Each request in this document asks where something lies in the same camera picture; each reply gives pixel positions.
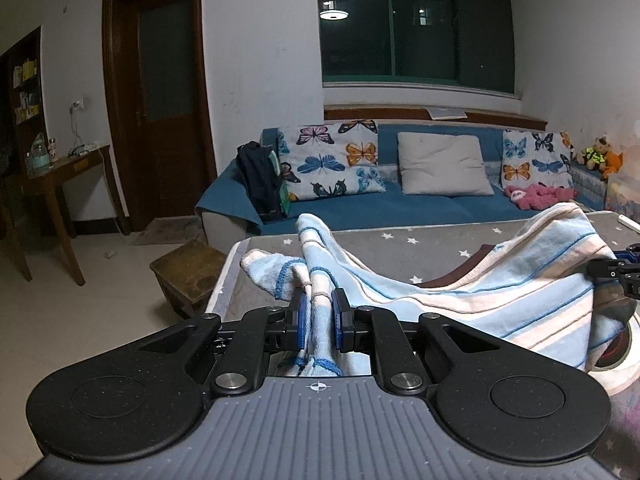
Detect wooden side desk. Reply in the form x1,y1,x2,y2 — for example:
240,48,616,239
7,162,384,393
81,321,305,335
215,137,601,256
20,144,118,286

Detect clear plastic storage box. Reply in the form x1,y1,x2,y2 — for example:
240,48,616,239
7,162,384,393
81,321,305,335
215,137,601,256
605,175,640,221

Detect wooden window ledge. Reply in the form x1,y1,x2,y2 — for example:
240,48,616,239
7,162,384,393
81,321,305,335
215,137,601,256
324,105,548,131

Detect grey door mat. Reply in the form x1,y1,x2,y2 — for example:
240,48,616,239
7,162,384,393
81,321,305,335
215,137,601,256
132,217,206,246

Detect brown wooden door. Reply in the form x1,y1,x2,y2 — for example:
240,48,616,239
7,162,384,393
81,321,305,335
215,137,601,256
102,0,218,233

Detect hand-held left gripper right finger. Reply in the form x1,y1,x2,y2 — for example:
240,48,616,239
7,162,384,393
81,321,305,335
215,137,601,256
331,288,506,395

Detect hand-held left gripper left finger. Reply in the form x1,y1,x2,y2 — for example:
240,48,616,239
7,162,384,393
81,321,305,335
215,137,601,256
135,287,311,396

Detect orange plush toy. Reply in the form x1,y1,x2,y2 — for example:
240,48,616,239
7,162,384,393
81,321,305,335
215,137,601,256
602,150,626,181

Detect pink plush toy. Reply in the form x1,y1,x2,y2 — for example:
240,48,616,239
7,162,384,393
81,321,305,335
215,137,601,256
504,183,576,211

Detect plain grey pillow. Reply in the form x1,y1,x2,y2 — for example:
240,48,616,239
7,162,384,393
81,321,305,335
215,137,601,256
397,132,495,197

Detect pale green jar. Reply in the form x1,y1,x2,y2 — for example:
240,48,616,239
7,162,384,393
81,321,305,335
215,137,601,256
27,132,51,171

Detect dark wooden shelf cabinet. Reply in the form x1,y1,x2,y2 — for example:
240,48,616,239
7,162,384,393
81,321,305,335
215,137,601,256
0,27,46,171

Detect brown cloth with white trim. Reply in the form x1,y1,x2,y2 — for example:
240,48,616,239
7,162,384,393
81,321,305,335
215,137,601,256
415,244,501,288

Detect blue sofa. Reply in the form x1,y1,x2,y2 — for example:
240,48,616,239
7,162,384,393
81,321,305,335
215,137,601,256
195,127,576,236

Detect blue white striped garment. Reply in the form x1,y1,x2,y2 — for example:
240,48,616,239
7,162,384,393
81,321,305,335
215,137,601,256
240,201,626,378

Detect green framed window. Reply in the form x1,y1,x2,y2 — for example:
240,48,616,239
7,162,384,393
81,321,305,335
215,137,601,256
315,0,516,92

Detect plush bear in yellow vest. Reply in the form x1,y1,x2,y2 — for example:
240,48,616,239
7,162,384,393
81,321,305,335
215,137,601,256
580,137,612,170

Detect dark jacket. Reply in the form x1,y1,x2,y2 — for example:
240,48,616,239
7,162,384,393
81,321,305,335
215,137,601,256
236,141,283,222

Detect butterfly print pillow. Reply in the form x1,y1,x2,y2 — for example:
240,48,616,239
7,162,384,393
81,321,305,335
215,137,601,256
276,120,387,202
501,130,575,191

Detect round black heater plate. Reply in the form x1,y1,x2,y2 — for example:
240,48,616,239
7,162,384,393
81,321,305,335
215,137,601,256
585,300,640,396

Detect low wooden stool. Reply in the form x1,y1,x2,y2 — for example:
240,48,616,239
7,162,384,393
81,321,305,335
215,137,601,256
149,240,228,318

